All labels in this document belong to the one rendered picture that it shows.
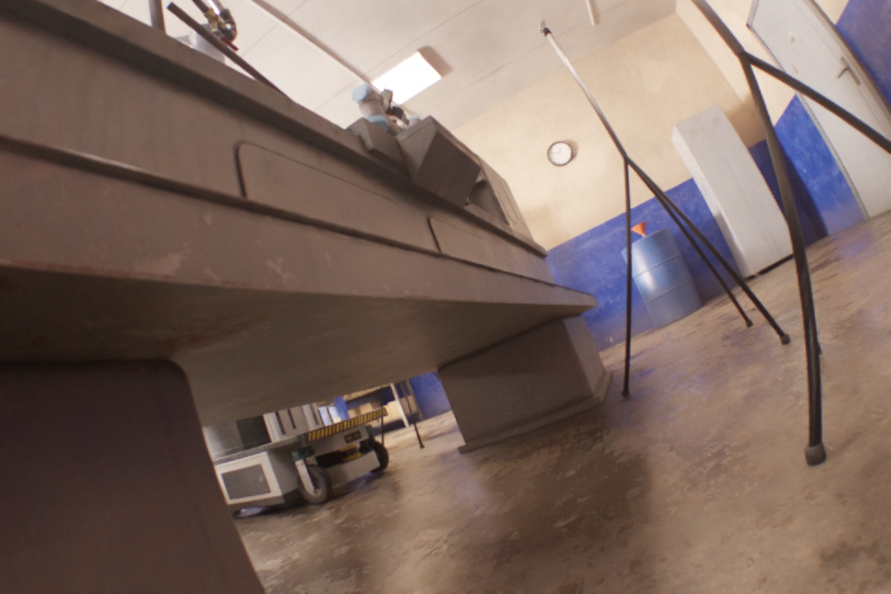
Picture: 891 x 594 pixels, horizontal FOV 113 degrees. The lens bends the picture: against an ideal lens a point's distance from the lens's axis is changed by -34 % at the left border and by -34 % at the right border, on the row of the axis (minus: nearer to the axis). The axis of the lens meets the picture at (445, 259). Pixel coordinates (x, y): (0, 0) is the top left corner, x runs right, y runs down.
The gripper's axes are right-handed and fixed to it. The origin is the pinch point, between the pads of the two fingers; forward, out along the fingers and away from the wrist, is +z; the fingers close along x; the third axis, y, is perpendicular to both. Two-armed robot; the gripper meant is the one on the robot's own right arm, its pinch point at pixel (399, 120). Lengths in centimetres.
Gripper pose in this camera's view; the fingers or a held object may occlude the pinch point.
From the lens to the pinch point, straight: 212.7
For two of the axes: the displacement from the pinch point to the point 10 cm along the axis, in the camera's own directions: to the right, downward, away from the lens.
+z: 4.1, 1.0, 9.1
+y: -2.8, 9.6, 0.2
